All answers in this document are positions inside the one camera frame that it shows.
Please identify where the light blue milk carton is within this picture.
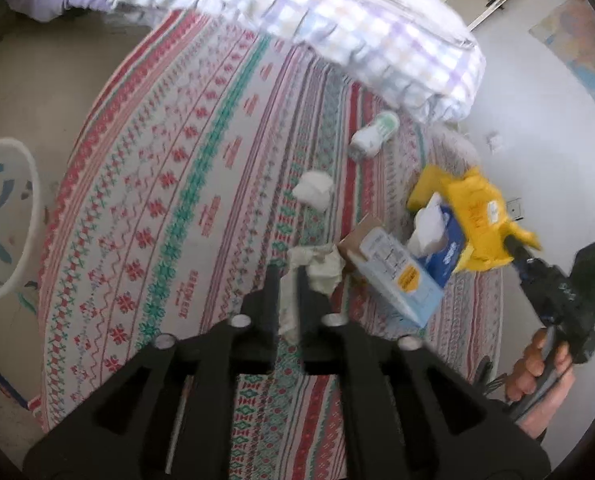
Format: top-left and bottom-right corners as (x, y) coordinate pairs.
(337, 214), (444, 328)

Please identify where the yellow snack bag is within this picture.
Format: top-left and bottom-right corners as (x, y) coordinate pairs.
(407, 165), (541, 272)

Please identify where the blue tissue box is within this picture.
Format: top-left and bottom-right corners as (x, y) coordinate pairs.
(407, 193), (467, 288)

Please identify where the white trash bin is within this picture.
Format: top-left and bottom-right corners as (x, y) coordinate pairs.
(0, 138), (44, 299)

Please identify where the right hand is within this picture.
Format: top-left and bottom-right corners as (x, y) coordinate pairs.
(505, 328), (575, 439)

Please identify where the small crumpled white tissue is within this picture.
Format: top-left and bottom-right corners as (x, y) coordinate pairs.
(292, 170), (334, 212)

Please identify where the white green drink bottle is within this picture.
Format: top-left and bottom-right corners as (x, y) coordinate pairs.
(348, 110), (401, 162)

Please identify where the purple plaid folded quilt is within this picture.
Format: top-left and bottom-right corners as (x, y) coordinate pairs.
(108, 0), (486, 122)

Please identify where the grey wall switch plate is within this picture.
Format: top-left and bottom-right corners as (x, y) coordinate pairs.
(507, 198), (523, 221)

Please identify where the white wall socket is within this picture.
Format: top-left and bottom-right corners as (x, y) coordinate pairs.
(486, 131), (505, 154)

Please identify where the wall map poster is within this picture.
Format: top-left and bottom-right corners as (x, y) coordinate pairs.
(529, 0), (595, 101)

